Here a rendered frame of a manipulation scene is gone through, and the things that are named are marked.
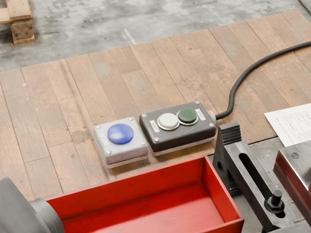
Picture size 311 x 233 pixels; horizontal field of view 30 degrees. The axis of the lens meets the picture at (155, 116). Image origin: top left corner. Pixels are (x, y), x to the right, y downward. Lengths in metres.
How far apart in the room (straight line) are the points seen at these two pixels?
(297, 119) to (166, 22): 1.75
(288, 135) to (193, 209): 0.22
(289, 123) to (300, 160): 0.38
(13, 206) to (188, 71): 0.68
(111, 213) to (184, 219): 0.10
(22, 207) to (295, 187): 0.30
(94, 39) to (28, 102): 1.60
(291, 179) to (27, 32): 2.05
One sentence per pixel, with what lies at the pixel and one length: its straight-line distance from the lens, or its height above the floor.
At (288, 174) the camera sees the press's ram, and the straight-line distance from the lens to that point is 0.61.
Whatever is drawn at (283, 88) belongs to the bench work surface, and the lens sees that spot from 1.04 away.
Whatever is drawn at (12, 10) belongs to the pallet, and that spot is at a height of 0.14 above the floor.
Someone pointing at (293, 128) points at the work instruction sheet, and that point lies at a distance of 0.97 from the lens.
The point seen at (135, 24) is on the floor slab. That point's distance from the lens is 2.66.
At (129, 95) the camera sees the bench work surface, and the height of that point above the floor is 0.90.
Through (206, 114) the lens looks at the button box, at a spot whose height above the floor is 0.93.
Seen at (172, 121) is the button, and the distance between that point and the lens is 0.90.
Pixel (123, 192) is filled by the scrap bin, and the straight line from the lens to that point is 0.82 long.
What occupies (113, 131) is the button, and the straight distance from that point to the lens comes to 0.88.
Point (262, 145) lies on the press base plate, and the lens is 0.94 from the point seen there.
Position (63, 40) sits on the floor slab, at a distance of 2.58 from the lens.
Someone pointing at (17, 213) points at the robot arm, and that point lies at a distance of 0.41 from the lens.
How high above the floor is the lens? 1.58
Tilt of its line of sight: 45 degrees down
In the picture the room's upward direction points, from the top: 3 degrees clockwise
